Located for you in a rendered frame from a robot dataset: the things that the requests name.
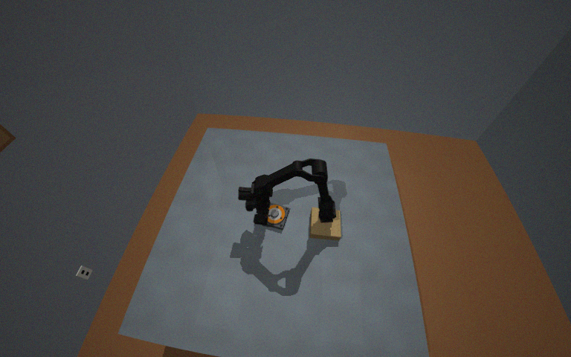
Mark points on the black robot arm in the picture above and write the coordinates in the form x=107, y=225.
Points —
x=261, y=187

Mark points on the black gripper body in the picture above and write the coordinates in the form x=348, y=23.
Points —
x=263, y=209

